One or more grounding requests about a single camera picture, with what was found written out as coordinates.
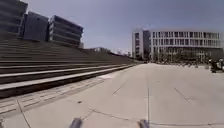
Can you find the robot's own part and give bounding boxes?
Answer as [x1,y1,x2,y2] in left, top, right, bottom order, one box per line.
[69,117,83,128]
[137,119,151,128]

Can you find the white building with window grid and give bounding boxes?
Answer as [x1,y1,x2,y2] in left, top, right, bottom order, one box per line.
[131,29,224,63]

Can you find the dark tiered building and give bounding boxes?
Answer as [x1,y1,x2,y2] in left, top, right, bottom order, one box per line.
[48,14,85,50]

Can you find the wide concrete steps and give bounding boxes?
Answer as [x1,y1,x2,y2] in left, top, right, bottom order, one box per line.
[0,31,143,100]

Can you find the row of parked scooters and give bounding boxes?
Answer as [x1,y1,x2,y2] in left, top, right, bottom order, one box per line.
[207,57,224,74]

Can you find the pale concrete slab plaza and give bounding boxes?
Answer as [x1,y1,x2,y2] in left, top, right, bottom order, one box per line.
[0,62,224,128]

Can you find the dark glass building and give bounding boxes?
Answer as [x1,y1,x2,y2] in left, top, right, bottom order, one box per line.
[20,11,50,43]

